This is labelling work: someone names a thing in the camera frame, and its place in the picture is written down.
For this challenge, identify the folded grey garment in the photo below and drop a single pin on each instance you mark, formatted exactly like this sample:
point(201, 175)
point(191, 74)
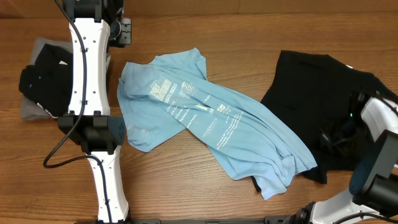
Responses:
point(29, 110)

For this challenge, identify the black t-shirt pile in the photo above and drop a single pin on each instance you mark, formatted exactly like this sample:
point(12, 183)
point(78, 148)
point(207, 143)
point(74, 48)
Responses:
point(308, 88)

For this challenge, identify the light blue printed t-shirt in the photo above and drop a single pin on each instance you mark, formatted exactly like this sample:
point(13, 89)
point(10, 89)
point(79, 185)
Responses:
point(172, 93)

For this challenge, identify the folded black garment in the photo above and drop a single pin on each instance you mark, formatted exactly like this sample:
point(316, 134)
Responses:
point(48, 82)

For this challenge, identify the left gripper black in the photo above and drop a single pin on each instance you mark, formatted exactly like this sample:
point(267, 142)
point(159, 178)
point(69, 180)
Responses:
point(126, 38)

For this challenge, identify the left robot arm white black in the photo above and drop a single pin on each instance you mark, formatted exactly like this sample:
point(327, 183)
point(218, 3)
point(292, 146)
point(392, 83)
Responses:
point(96, 26)

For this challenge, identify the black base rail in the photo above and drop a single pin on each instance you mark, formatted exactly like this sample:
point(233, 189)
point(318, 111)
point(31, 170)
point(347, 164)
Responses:
point(273, 219)

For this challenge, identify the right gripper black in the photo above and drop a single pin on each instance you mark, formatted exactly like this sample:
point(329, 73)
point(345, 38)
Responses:
point(336, 145)

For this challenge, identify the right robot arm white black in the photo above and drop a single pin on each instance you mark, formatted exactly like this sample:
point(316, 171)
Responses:
point(372, 189)

